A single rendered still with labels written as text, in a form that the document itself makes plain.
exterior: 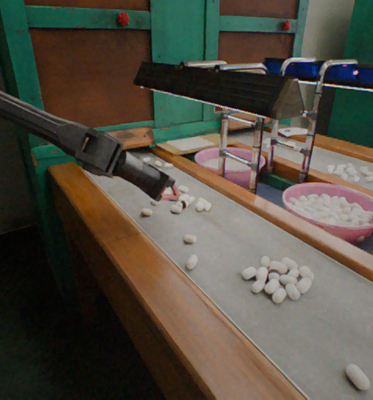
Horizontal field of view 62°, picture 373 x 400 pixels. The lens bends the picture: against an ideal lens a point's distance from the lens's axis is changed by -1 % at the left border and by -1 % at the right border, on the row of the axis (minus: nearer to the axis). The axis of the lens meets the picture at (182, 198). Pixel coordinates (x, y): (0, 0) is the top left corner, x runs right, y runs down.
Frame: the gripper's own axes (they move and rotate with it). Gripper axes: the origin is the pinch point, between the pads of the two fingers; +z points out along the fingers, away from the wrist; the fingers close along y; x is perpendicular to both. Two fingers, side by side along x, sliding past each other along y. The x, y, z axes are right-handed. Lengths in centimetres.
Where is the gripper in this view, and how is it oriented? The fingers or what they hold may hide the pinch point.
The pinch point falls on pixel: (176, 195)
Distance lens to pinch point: 81.4
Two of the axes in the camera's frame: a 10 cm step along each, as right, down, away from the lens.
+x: -5.3, 8.4, 0.4
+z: 6.5, 3.8, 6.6
